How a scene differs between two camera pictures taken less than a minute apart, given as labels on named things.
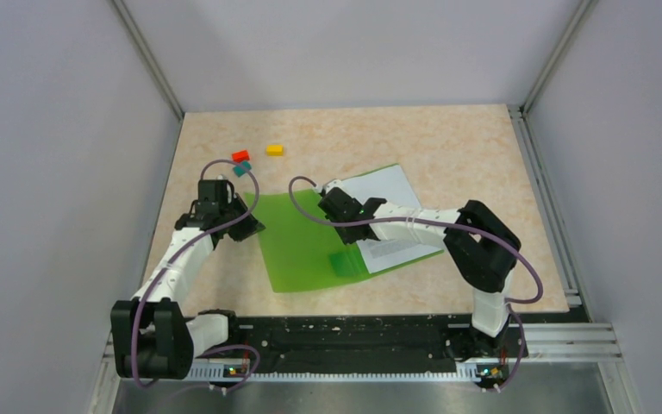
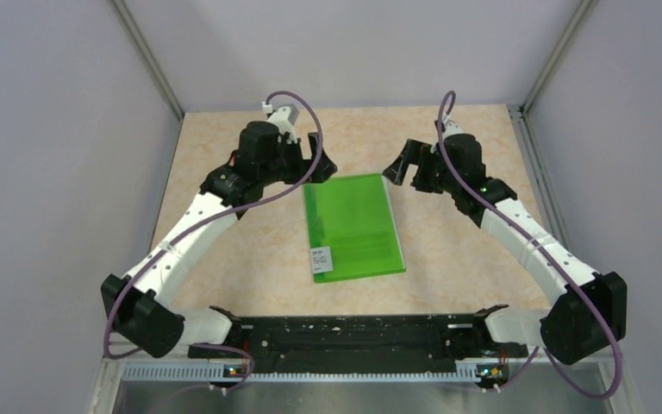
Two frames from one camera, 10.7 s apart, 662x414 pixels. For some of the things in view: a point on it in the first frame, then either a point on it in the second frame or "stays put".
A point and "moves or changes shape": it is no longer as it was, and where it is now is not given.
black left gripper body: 234,209 → 289,165
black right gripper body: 347,236 → 448,180
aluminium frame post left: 149,56 stays put
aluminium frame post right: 582,13 stays put
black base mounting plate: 275,341 stays put
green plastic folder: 302,254 moves or changes shape
